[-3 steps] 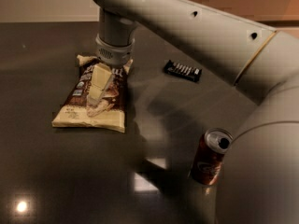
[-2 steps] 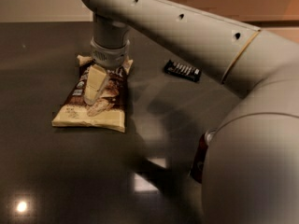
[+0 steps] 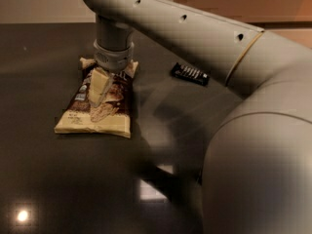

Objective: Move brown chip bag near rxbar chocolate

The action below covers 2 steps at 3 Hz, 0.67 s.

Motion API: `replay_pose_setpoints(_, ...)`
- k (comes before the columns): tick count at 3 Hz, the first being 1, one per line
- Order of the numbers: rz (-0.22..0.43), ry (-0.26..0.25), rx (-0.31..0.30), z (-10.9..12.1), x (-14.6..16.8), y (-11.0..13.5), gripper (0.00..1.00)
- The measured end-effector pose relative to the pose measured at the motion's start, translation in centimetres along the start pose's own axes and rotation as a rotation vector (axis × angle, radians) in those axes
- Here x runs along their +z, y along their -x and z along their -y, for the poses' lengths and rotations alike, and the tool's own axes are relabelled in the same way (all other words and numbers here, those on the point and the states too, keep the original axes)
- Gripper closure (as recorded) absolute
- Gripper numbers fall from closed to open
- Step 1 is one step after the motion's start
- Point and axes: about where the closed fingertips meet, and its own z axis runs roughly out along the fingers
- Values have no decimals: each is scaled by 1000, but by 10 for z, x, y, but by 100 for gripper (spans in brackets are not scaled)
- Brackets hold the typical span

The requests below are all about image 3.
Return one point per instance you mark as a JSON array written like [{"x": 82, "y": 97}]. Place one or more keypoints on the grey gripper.
[{"x": 114, "y": 58}]

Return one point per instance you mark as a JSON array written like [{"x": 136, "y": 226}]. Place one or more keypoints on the brown sea salt chip bag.
[{"x": 112, "y": 116}]

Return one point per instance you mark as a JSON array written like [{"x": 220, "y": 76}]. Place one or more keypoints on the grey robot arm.
[{"x": 257, "y": 176}]

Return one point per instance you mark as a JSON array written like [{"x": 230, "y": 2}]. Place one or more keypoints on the black rxbar chocolate bar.
[{"x": 190, "y": 74}]

